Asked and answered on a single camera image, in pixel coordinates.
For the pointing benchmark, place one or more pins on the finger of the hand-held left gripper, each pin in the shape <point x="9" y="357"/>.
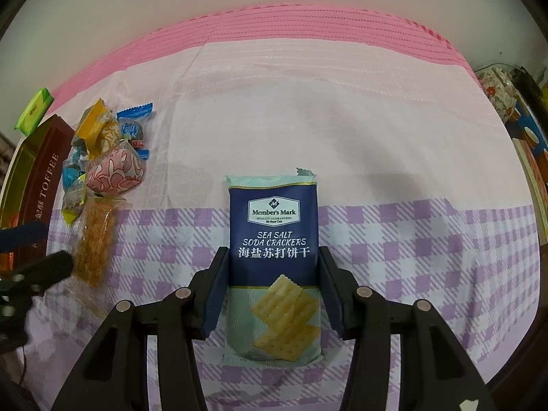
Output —
<point x="47" y="267"/>
<point x="25" y="236"/>

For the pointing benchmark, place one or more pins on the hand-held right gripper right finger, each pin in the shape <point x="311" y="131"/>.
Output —
<point x="333" y="299"/>

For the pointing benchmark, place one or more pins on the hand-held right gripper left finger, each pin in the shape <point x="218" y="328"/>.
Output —
<point x="214" y="299"/>

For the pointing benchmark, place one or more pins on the clear orange cracker packet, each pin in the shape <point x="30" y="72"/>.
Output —
<point x="95" y="239"/>

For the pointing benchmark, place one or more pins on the brown toffee box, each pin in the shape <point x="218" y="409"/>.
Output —
<point x="47" y="167"/>

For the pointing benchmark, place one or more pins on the navy cracker packet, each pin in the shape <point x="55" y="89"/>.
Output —
<point x="272" y="231"/>

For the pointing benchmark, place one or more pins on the pink patterned snack packet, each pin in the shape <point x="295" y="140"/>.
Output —
<point x="113" y="171"/>

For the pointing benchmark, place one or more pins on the yellow snack packet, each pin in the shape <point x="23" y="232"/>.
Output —
<point x="95" y="126"/>

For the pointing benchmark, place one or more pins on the blue round candy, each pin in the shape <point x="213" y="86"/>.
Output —
<point x="133" y="130"/>

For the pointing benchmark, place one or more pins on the green tissue packet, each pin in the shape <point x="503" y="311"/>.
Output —
<point x="35" y="109"/>

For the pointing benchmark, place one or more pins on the purple checked white cloth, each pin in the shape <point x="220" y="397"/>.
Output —
<point x="385" y="158"/>

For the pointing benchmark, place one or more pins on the colourful printed box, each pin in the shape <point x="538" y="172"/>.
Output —
<point x="533" y="154"/>

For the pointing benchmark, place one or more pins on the floral patterned container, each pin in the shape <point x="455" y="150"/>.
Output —
<point x="498" y="92"/>

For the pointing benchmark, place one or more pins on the pink ribbed mat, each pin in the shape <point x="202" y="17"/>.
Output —
<point x="299" y="21"/>

